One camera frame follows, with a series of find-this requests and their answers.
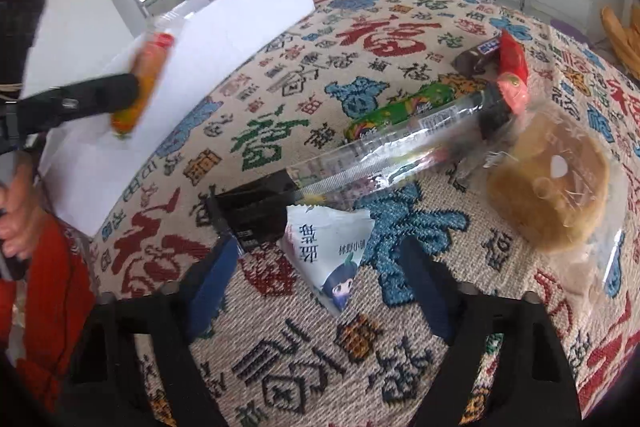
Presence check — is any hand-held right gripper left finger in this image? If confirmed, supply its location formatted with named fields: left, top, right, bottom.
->
left=57, top=237, right=241, bottom=427

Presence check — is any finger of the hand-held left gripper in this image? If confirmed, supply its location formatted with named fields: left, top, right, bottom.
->
left=20, top=73, right=141, bottom=136

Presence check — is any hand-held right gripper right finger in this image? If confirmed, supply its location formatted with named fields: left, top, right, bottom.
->
left=399, top=237, right=583, bottom=427

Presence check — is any yellow cracker packet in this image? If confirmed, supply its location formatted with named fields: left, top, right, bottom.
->
left=110, top=19, right=177, bottom=141

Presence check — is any black snack packet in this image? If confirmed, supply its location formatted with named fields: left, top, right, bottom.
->
left=206, top=171, right=302, bottom=251

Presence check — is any white cartoon snack packet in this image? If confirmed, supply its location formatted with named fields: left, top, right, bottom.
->
left=279, top=204, right=376, bottom=314

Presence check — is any long clear tube packet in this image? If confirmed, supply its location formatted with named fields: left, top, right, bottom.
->
left=287, top=88, right=507, bottom=204

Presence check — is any white cardboard box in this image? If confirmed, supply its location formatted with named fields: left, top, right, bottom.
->
left=20, top=0, right=316, bottom=236

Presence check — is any round bread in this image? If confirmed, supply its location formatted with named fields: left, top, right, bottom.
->
left=486, top=111, right=627, bottom=298

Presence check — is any green snack packet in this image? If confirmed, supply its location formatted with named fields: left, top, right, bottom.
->
left=344, top=83, right=457, bottom=144

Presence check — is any dark brown snack packet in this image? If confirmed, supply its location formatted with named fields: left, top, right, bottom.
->
left=452, top=38, right=503, bottom=76

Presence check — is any person's left hand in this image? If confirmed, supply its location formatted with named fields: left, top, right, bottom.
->
left=0, top=155, right=44, bottom=256

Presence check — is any printed woven blanket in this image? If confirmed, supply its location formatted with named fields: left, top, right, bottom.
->
left=87, top=0, right=640, bottom=427

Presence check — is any red snack packet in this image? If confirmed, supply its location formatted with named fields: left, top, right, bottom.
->
left=496, top=29, right=532, bottom=116

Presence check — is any purple mat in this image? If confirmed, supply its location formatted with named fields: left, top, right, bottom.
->
left=550, top=19, right=602, bottom=54

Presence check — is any orange lounge chair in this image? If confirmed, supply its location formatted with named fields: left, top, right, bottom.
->
left=600, top=3, right=640, bottom=74

